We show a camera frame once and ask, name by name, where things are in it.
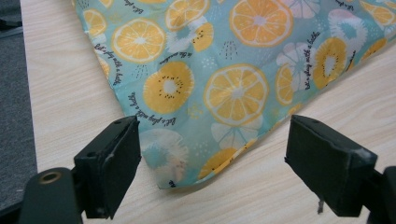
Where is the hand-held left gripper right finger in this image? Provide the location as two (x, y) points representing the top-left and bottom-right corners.
(284, 114), (378, 217)

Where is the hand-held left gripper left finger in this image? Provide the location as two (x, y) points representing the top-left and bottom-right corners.
(73, 115), (142, 220)

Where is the fruit-print fabric bag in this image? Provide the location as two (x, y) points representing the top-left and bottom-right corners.
(72, 0), (396, 190)

